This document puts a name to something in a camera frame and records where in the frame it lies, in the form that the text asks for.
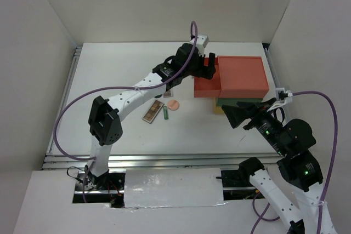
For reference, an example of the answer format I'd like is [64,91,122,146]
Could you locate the round pink powder puff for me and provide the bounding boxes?
[167,100,180,111]

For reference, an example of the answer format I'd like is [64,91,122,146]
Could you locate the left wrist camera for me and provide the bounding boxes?
[196,35,209,56]

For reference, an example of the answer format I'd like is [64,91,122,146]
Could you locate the aluminium right rail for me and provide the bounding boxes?
[263,44,287,109]

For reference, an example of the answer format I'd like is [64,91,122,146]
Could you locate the green drawer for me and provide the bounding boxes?
[216,98,263,107]

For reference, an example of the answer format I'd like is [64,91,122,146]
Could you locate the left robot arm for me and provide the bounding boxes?
[85,43,216,190]

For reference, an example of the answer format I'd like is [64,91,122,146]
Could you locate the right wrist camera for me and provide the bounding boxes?
[268,88,293,111]

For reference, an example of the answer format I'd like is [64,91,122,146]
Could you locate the green lipstick tube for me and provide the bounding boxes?
[163,106,169,120]

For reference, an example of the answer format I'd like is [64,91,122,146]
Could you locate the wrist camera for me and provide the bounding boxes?
[196,35,209,56]
[268,88,293,111]

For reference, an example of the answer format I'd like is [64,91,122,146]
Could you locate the pink eyeshadow palette clear case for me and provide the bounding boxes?
[163,89,173,98]

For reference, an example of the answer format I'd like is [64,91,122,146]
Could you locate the aluminium left rail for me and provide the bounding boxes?
[46,46,83,156]

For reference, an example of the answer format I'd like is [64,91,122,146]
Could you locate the white cover plate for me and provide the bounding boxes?
[124,168,225,208]

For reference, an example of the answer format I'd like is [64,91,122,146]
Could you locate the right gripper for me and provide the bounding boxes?
[220,95,288,153]

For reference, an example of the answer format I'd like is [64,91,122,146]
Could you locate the aluminium front rail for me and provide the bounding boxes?
[41,153,280,170]

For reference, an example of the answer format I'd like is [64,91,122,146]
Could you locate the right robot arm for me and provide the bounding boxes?
[222,98,337,233]

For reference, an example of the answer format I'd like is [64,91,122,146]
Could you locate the brown eyeshadow palette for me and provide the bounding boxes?
[142,100,164,124]

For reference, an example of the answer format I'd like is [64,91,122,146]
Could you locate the coral drawer cabinet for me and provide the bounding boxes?
[218,56,269,99]

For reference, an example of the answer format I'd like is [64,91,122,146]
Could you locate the coral top drawer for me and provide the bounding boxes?
[194,57,222,98]

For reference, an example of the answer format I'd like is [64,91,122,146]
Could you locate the aluminium rail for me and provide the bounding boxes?
[41,153,280,170]
[263,44,287,109]
[46,46,83,156]

